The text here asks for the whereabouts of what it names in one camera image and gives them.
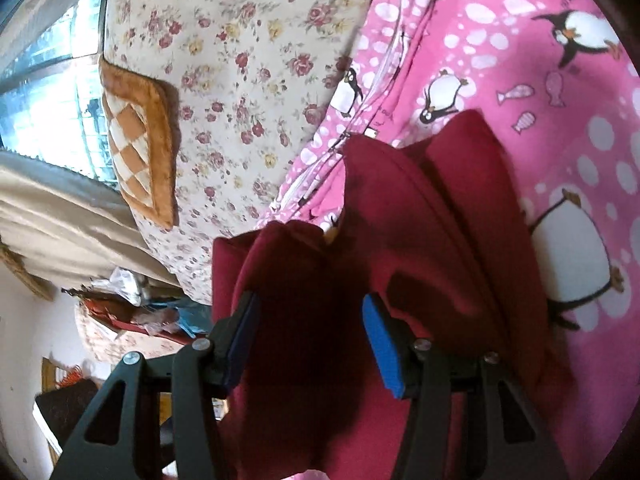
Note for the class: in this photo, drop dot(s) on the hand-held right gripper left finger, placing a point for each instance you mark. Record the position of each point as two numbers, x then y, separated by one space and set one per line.
244 332

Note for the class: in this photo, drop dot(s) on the blue plastic bag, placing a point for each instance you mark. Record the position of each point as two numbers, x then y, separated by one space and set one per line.
192 320

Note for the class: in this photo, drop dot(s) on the brown curtain tieback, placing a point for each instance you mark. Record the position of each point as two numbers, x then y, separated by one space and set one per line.
25 275

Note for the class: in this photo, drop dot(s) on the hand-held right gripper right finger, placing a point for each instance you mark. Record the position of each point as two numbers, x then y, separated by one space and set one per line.
382 345

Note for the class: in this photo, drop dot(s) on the dark red garment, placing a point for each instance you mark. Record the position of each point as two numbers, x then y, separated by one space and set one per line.
400 210

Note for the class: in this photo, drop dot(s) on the clear plastic bag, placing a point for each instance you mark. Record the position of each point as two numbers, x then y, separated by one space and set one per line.
122 282

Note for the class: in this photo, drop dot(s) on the cluttered side table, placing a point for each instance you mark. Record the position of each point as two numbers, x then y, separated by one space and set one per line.
100 342

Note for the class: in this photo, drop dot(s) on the orange checked pillow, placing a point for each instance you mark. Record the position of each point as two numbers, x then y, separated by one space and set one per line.
132 135

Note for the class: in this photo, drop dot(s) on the beige curtain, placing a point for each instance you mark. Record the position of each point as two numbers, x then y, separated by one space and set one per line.
65 220

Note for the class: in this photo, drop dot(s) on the pink penguin print blanket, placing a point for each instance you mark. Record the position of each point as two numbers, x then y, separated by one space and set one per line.
550 125

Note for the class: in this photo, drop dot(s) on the window with grille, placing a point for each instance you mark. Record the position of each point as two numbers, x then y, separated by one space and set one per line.
45 90

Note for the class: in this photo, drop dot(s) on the cream floral quilt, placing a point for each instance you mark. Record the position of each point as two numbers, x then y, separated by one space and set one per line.
225 85

